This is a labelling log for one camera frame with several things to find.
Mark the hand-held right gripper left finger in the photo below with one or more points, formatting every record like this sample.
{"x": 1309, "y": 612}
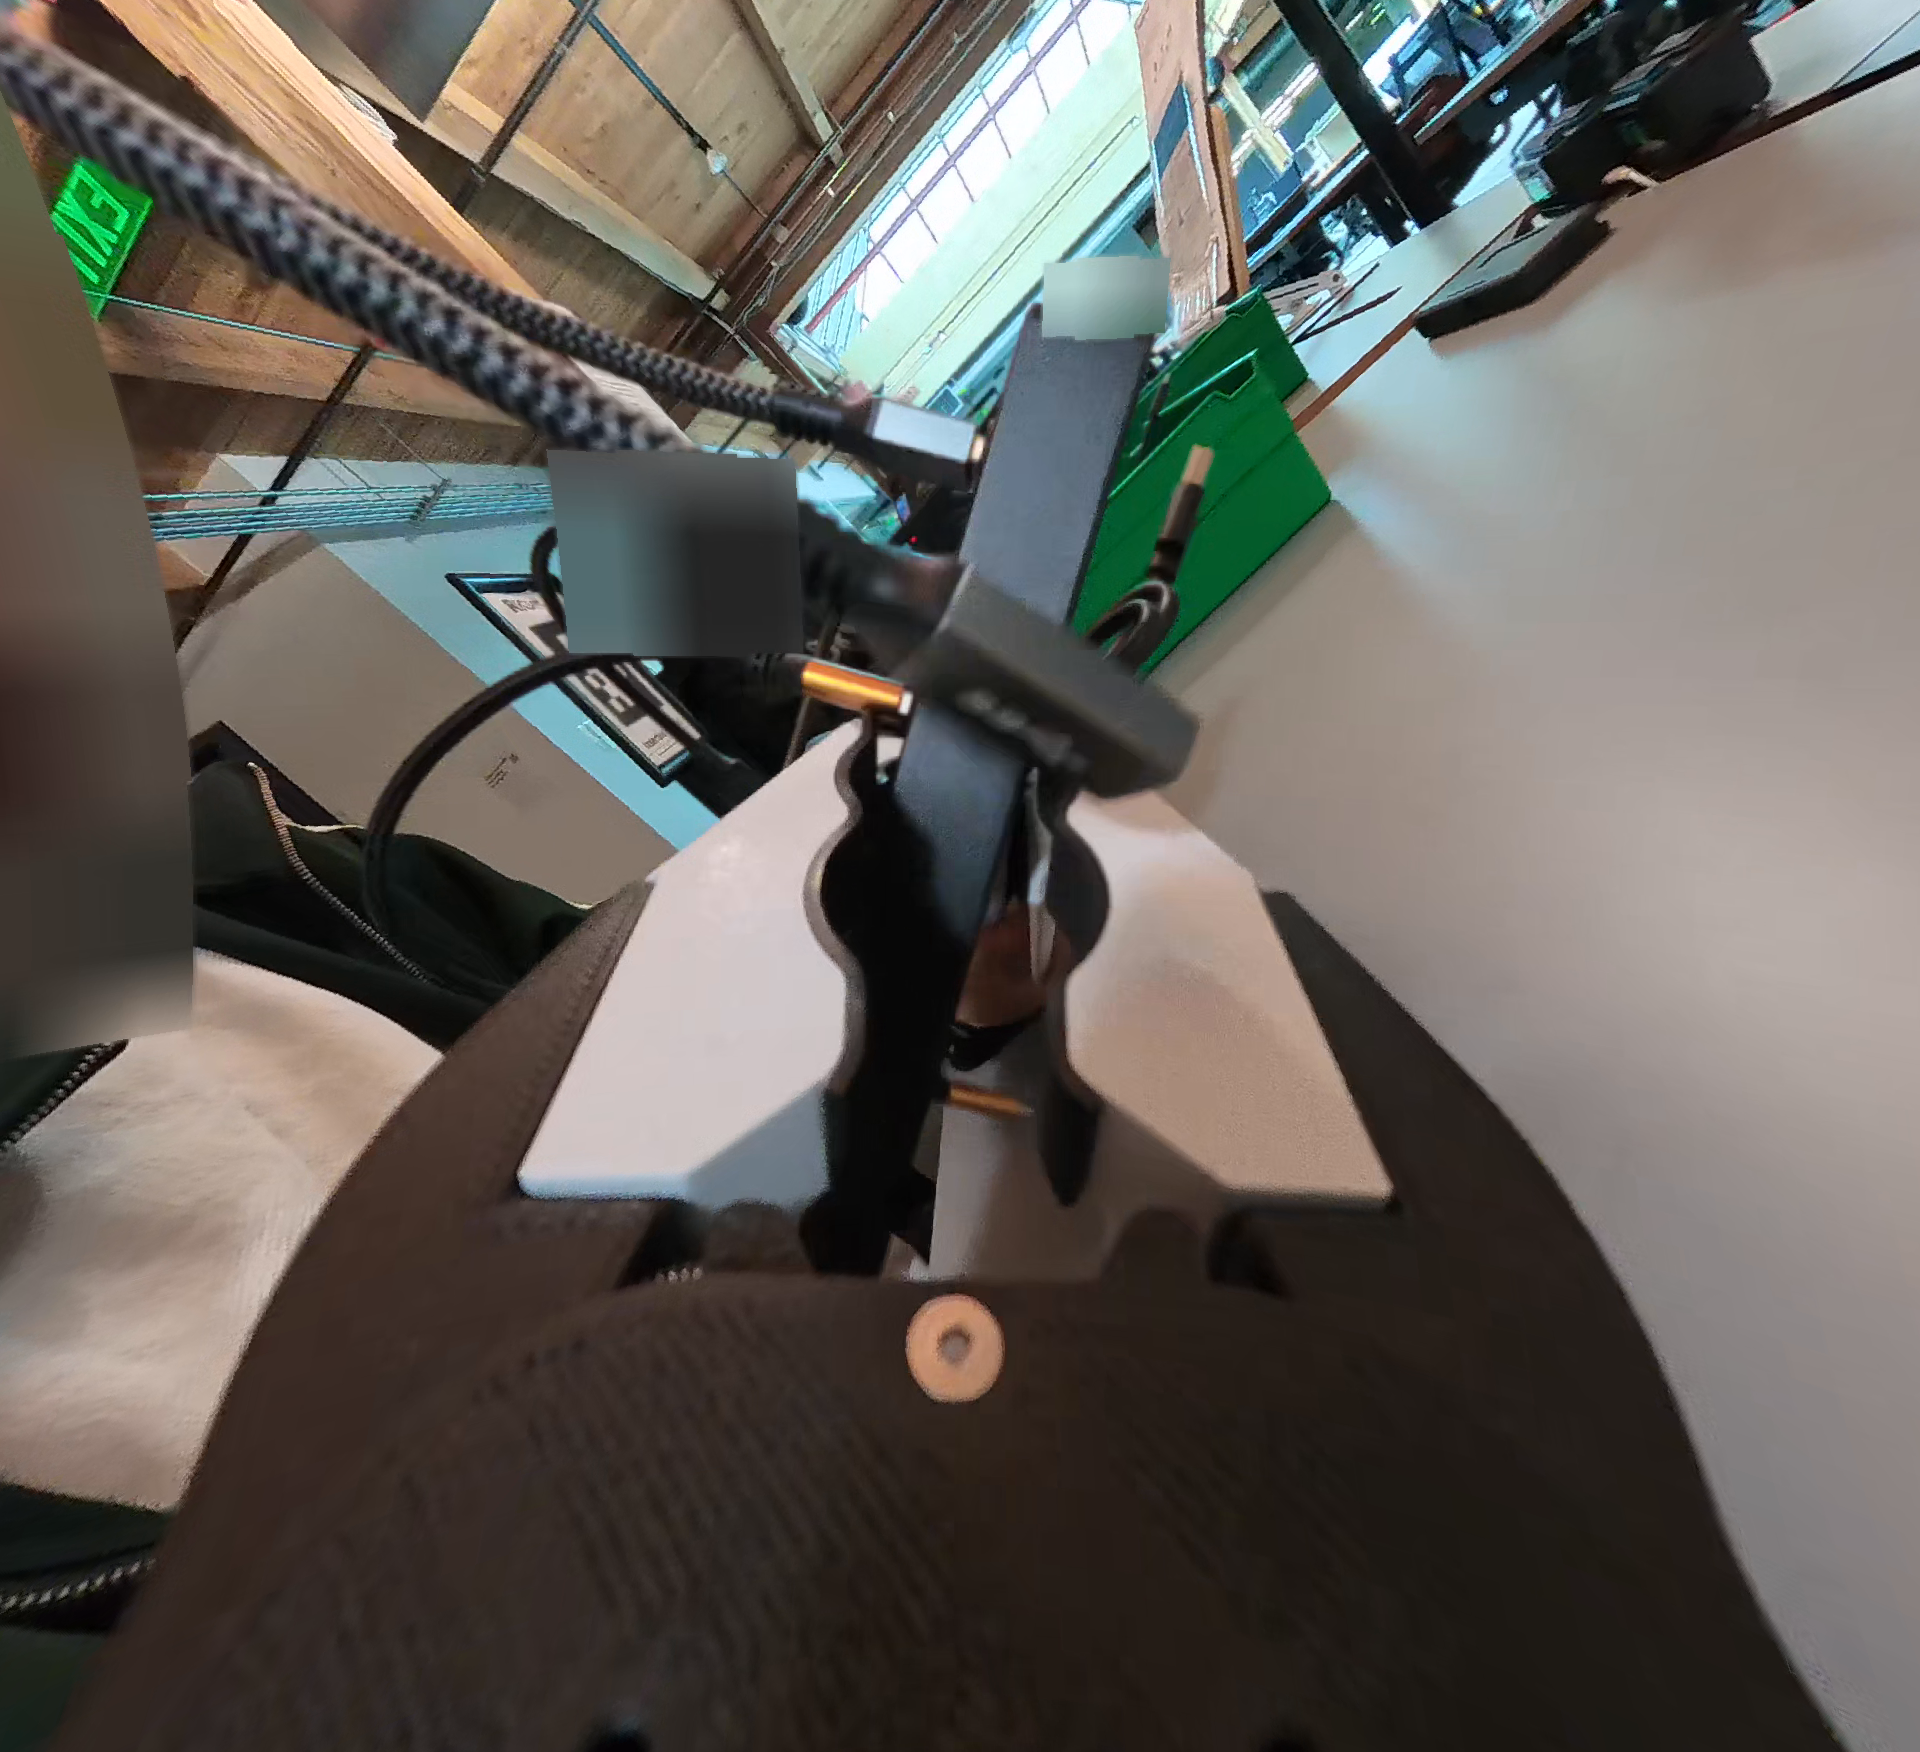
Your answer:
{"x": 676, "y": 1032}

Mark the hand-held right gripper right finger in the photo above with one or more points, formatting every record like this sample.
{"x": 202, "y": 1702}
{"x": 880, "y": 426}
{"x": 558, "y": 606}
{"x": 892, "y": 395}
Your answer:
{"x": 1214, "y": 1032}

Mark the green plastic bin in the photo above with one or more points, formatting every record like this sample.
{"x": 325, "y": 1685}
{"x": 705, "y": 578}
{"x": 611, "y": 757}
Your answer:
{"x": 1231, "y": 506}
{"x": 1245, "y": 342}

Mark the black USB hub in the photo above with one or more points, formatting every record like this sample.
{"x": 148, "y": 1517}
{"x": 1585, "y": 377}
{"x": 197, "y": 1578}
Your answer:
{"x": 1050, "y": 476}

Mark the light grey desk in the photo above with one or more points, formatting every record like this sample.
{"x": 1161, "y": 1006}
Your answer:
{"x": 1575, "y": 732}

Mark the dark green jacket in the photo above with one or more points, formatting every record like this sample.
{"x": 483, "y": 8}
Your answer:
{"x": 450, "y": 911}

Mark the framed tag sign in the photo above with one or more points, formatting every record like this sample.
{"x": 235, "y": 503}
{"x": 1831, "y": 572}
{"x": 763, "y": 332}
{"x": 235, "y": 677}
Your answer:
{"x": 630, "y": 716}

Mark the white shirt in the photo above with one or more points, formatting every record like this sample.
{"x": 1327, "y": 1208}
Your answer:
{"x": 150, "y": 1183}

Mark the flat black device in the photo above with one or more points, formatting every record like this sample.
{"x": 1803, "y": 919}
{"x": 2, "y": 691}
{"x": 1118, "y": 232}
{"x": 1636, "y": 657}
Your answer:
{"x": 1516, "y": 275}

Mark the brown cardboard panel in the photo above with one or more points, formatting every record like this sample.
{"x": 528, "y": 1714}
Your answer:
{"x": 1184, "y": 101}

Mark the green exit sign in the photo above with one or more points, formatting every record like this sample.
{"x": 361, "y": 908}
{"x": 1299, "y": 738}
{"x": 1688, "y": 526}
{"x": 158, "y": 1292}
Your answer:
{"x": 98, "y": 237}

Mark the black pole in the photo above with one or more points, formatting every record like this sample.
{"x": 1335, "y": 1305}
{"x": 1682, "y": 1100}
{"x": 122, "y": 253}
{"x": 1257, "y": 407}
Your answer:
{"x": 1306, "y": 13}

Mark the black battery charger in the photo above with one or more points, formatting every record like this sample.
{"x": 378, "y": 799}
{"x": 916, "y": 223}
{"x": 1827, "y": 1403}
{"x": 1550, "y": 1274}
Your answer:
{"x": 1650, "y": 101}

